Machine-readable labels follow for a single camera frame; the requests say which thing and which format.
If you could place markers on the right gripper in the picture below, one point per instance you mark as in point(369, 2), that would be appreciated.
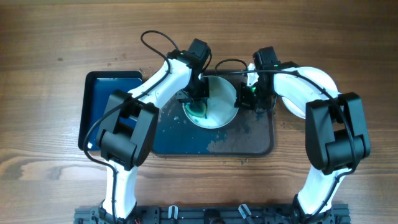
point(244, 98)

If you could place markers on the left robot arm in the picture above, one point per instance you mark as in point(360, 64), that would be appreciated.
point(126, 131)

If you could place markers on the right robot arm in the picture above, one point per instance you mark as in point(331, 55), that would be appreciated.
point(336, 135)

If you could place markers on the green sponge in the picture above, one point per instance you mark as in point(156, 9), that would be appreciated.
point(197, 109)

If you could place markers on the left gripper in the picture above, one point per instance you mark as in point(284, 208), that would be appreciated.
point(206, 93)

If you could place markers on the dark brown serving tray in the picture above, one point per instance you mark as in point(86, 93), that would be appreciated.
point(248, 135)

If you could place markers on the white plate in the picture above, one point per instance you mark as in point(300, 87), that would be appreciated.
point(220, 105)
point(296, 92)

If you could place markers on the black water tray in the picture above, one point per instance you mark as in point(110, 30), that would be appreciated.
point(99, 85)

